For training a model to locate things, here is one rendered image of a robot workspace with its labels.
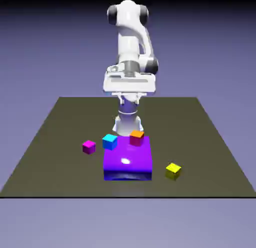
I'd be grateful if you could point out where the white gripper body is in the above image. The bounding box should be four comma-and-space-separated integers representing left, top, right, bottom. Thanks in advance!
102, 72, 157, 97

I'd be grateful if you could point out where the small orange cube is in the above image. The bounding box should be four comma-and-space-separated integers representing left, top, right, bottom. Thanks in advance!
129, 130, 145, 147

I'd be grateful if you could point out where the small cyan cube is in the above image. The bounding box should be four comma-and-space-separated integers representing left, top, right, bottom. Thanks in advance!
101, 133, 119, 151

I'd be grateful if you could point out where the small magenta cube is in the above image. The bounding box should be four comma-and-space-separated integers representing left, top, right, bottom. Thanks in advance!
81, 140, 97, 155

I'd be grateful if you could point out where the small yellow cube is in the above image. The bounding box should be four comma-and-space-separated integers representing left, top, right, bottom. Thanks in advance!
164, 162, 183, 181

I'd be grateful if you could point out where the large purple box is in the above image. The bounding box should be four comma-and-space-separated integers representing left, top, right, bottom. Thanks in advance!
103, 135, 153, 181

